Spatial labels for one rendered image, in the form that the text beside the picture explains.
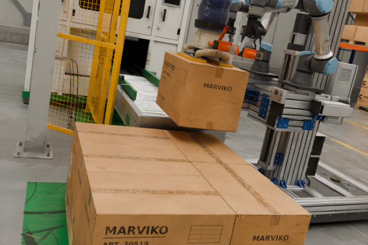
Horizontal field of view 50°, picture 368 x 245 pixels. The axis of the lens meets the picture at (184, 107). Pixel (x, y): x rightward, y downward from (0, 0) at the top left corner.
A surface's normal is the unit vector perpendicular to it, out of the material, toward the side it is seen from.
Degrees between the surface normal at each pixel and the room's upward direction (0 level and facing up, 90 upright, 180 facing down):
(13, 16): 90
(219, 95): 90
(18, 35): 90
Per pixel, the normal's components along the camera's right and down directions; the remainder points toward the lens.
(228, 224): 0.32, 0.25
